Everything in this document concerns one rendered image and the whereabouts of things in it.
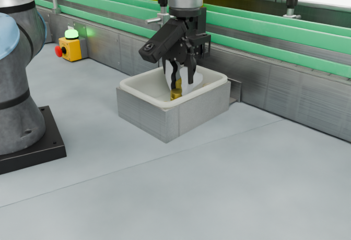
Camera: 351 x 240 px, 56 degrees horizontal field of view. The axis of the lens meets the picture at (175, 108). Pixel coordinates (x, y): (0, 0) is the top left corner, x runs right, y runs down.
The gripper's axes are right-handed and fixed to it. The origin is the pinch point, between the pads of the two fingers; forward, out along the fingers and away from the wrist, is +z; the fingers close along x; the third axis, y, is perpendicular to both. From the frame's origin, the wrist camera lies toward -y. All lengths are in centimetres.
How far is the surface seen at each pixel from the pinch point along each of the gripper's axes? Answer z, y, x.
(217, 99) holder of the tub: 1.1, 6.1, -7.4
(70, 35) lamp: -4, 1, 54
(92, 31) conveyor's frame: -5.4, 5.8, 47.6
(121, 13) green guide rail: -13.0, 8.0, 32.5
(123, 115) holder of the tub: 4.4, -11.3, 7.3
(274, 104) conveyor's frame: 2.7, 16.8, -16.6
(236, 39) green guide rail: -10.2, 18.3, -2.6
